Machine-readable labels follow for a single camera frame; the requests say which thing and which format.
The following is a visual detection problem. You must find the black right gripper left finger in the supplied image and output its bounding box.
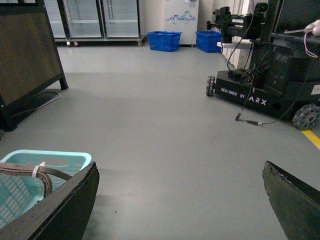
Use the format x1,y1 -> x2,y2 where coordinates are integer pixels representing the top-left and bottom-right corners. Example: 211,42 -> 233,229
0,161 -> 100,240

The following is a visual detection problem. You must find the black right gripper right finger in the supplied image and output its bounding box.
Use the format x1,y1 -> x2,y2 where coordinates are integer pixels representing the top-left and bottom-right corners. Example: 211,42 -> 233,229
262,161 -> 320,240

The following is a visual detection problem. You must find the light blue plastic basket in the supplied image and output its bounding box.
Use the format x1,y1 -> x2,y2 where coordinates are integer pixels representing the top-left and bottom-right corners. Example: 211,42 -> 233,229
0,149 -> 92,228

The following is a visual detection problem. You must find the white zip tie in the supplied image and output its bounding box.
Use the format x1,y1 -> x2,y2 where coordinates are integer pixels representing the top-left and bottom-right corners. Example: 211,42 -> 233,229
31,161 -> 46,179

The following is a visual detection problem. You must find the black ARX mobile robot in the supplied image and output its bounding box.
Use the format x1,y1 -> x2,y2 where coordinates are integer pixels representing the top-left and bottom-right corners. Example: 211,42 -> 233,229
206,0 -> 320,130

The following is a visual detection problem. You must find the black wooden display stand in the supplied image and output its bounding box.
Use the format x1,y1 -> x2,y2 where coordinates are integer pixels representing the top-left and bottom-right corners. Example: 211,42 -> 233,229
0,0 -> 69,132

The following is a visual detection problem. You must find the blue crate right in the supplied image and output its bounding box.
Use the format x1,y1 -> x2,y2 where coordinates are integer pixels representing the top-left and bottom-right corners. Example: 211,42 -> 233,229
196,30 -> 222,53

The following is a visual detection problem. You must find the blue crate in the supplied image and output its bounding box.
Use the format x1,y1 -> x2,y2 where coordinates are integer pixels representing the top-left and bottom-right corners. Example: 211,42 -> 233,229
196,30 -> 222,53
147,31 -> 182,52

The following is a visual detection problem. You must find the glass door refrigerator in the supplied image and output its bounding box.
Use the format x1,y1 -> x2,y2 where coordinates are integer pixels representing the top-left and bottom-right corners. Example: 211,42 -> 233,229
44,0 -> 146,46

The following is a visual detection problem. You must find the blue crate left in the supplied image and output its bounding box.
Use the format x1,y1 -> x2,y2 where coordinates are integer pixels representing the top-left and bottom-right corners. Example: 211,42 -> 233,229
147,31 -> 182,52

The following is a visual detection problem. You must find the white chest freezer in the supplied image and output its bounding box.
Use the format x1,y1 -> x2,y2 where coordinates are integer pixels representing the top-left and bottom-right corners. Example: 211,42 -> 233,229
163,0 -> 200,47

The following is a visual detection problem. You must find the black cable on floor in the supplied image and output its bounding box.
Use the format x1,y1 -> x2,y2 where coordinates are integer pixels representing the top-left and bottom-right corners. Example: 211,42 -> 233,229
234,112 -> 296,126

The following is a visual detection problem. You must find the white floor cable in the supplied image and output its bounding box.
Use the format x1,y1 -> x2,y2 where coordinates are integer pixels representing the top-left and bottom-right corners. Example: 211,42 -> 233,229
11,91 -> 62,117

